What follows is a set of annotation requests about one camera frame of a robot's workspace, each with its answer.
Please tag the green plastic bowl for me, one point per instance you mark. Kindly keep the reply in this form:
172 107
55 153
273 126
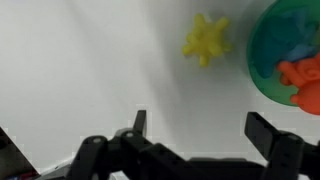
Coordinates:
271 87

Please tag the teal sea creature toy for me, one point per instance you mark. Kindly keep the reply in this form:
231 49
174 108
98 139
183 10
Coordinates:
284 37

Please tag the orange snail toy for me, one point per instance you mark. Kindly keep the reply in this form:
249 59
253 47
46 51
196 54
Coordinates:
305 76

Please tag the yellow spiky sun toy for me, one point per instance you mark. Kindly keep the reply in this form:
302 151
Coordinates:
206 39

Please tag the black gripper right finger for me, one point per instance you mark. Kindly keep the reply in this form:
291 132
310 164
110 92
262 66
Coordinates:
288 155

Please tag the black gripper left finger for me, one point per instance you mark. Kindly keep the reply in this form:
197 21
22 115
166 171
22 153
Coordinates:
131 153

